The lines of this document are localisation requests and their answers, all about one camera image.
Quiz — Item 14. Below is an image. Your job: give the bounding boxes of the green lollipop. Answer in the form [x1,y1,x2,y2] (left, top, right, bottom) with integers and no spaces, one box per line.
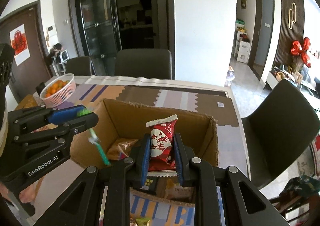
[77,108,111,166]

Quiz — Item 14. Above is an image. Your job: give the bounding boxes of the dark green snack packet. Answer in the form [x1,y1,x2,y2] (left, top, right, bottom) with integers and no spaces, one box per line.
[133,176,164,196]

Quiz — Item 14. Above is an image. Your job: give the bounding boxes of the red white heart snack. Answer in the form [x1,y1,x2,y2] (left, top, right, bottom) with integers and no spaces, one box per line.
[146,114,178,172]

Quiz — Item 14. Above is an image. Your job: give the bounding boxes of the gold red candy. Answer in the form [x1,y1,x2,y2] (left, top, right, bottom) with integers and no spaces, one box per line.
[130,217,151,226]

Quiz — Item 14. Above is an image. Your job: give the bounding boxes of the person left hand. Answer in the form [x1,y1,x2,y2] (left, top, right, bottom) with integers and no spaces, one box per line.
[0,179,42,203]

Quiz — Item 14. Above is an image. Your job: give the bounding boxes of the yellow woven tissue box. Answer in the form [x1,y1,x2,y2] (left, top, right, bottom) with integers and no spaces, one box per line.
[15,94,40,110]

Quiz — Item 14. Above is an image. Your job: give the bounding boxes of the pink basket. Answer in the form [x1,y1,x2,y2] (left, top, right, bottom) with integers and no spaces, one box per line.
[40,74,76,108]

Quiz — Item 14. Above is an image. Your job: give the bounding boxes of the oranges in basket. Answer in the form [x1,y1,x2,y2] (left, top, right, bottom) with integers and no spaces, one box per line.
[46,80,69,97]

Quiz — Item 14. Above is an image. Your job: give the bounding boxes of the brown cardboard box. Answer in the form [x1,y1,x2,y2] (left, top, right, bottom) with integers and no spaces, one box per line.
[71,99,219,203]

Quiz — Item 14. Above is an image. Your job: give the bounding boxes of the orange snack bag in box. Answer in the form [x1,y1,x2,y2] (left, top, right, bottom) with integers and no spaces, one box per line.
[106,138,138,160]

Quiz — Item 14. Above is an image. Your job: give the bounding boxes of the brown wooden chair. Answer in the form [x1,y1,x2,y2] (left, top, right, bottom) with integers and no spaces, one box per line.
[269,191,319,225]

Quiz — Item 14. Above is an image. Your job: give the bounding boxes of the dark chair far left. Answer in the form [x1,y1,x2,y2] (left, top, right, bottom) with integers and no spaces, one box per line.
[66,56,93,76]

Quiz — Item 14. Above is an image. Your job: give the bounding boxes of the green patterned cloth bag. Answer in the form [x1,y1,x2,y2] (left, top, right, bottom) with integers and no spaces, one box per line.
[279,175,319,199]

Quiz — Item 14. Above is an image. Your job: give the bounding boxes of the red fu door poster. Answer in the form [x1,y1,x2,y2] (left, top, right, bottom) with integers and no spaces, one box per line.
[9,24,30,66]

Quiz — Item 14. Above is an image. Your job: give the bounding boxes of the dark chair right side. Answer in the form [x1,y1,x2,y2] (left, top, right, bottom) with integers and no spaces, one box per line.
[241,80,319,189]

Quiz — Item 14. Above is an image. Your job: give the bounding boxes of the dark chair behind box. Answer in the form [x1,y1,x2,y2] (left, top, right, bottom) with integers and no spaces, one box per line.
[114,49,173,80]

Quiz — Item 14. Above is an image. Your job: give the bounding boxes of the colourful patterned table mat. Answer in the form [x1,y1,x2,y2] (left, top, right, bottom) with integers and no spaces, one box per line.
[15,83,251,226]

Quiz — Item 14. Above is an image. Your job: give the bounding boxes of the black glass sliding door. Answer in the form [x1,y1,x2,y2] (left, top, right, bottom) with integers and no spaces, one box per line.
[68,0,175,76]

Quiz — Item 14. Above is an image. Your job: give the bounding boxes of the white storage shelf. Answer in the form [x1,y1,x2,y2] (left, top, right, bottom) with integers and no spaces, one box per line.
[233,30,251,63]

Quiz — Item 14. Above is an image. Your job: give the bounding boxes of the red foil balloon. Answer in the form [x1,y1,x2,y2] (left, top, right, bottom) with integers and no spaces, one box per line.
[290,37,311,68]

